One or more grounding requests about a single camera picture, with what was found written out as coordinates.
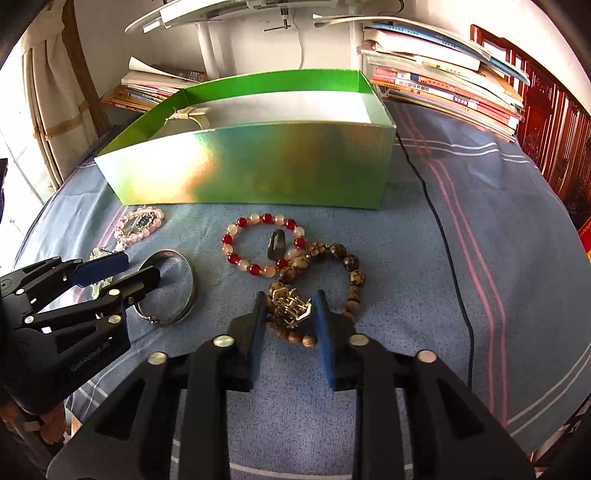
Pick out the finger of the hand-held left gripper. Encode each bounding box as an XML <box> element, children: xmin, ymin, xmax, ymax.
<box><xmin>22</xmin><ymin>266</ymin><xmax>161</xmax><ymax>334</ymax></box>
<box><xmin>0</xmin><ymin>251</ymin><xmax>129</xmax><ymax>321</ymax></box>

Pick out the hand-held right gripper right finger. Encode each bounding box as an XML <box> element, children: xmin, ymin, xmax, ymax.
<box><xmin>313</xmin><ymin>290</ymin><xmax>536</xmax><ymax>480</ymax></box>

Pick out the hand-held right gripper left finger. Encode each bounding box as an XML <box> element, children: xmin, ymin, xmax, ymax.
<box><xmin>46</xmin><ymin>292</ymin><xmax>269</xmax><ymax>480</ymax></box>

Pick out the silver crystal bracelet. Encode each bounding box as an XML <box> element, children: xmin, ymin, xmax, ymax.
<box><xmin>89</xmin><ymin>244</ymin><xmax>118</xmax><ymax>296</ymax></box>

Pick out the metal hexagon link bracelet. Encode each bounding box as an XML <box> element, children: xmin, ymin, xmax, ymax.
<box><xmin>268</xmin><ymin>282</ymin><xmax>317</xmax><ymax>329</ymax></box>

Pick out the silver bangle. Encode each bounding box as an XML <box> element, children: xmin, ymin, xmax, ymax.
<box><xmin>132</xmin><ymin>249</ymin><xmax>195</xmax><ymax>326</ymax></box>

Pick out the small dark ring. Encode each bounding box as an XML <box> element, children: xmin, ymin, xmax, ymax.
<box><xmin>266</xmin><ymin>228</ymin><xmax>287</xmax><ymax>260</ymax></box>

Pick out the shiny green cardboard box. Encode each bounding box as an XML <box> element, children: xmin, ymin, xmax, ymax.
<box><xmin>93</xmin><ymin>69</ymin><xmax>397</xmax><ymax>209</ymax></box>

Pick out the person's left hand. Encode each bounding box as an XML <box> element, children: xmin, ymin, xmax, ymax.
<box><xmin>39</xmin><ymin>405</ymin><xmax>71</xmax><ymax>446</ymax></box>

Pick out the blue striped bed sheet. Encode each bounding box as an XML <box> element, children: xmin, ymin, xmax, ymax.
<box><xmin>9</xmin><ymin>99</ymin><xmax>591</xmax><ymax>480</ymax></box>

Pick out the white wrist watch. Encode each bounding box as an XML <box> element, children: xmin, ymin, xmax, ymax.
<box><xmin>166</xmin><ymin>106</ymin><xmax>214</xmax><ymax>130</ymax></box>

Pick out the beige curtain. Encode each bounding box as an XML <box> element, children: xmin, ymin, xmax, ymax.
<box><xmin>21</xmin><ymin>0</ymin><xmax>112</xmax><ymax>190</ymax></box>

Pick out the small stack of books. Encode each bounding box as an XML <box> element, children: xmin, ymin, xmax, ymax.
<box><xmin>99</xmin><ymin>56</ymin><xmax>208</xmax><ymax>114</ymax></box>

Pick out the brown wooden pole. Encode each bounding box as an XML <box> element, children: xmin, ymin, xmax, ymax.
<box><xmin>62</xmin><ymin>0</ymin><xmax>112</xmax><ymax>139</ymax></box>

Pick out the white metal stand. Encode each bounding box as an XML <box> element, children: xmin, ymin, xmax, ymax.
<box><xmin>124</xmin><ymin>0</ymin><xmax>370</xmax><ymax>81</ymax></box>

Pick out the red gift box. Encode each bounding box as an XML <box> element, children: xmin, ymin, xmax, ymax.
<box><xmin>577</xmin><ymin>217</ymin><xmax>591</xmax><ymax>264</ymax></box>

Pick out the large stack of books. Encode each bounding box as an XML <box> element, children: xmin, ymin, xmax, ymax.
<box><xmin>360</xmin><ymin>21</ymin><xmax>532</xmax><ymax>144</ymax></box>

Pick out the red carved wooden furniture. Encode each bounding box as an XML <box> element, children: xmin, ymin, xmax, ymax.
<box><xmin>470</xmin><ymin>24</ymin><xmax>591</xmax><ymax>232</ymax></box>

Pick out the pink bead bracelet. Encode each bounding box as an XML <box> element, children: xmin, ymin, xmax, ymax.
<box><xmin>115</xmin><ymin>208</ymin><xmax>166</xmax><ymax>247</ymax></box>

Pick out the red and white bead bracelet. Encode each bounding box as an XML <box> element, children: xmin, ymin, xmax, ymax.
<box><xmin>221</xmin><ymin>213</ymin><xmax>308</xmax><ymax>279</ymax></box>

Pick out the black cable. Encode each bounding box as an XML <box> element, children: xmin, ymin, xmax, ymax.
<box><xmin>394</xmin><ymin>131</ymin><xmax>476</xmax><ymax>386</ymax></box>

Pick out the white cord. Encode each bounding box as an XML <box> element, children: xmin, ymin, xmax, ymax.
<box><xmin>295</xmin><ymin>25</ymin><xmax>308</xmax><ymax>70</ymax></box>

